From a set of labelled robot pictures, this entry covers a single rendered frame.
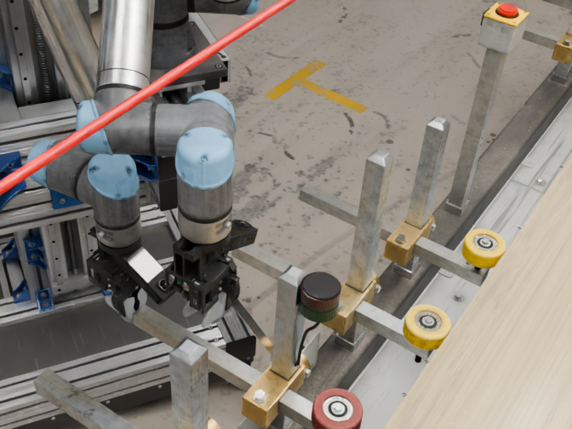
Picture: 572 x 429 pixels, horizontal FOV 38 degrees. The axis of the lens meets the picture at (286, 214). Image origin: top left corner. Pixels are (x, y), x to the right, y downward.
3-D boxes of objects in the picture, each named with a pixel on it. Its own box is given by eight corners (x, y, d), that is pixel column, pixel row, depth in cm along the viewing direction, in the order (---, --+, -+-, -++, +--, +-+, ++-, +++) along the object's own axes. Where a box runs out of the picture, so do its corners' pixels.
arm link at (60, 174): (68, 154, 144) (120, 174, 141) (25, 190, 137) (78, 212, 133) (62, 117, 139) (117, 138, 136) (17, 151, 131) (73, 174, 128)
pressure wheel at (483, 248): (463, 298, 164) (475, 257, 156) (447, 270, 169) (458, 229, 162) (500, 293, 165) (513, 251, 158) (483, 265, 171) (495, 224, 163)
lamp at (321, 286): (284, 377, 135) (294, 287, 121) (303, 356, 139) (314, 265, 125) (315, 395, 133) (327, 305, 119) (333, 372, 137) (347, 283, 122)
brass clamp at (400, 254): (380, 255, 171) (383, 237, 168) (409, 221, 180) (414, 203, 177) (406, 268, 169) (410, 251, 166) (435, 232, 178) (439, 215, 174)
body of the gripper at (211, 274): (164, 295, 123) (161, 237, 115) (200, 263, 129) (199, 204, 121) (205, 318, 120) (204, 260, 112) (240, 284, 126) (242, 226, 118)
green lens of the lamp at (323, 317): (291, 310, 124) (292, 300, 123) (312, 287, 128) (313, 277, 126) (324, 328, 122) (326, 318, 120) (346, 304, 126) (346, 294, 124)
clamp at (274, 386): (241, 414, 137) (241, 396, 134) (285, 363, 146) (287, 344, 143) (268, 431, 135) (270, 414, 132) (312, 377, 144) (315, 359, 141)
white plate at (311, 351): (235, 457, 145) (236, 425, 138) (313, 363, 161) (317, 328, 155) (237, 459, 145) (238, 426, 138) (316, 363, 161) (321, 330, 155)
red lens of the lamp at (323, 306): (292, 299, 122) (293, 288, 121) (313, 276, 126) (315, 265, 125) (326, 317, 120) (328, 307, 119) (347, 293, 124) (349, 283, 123)
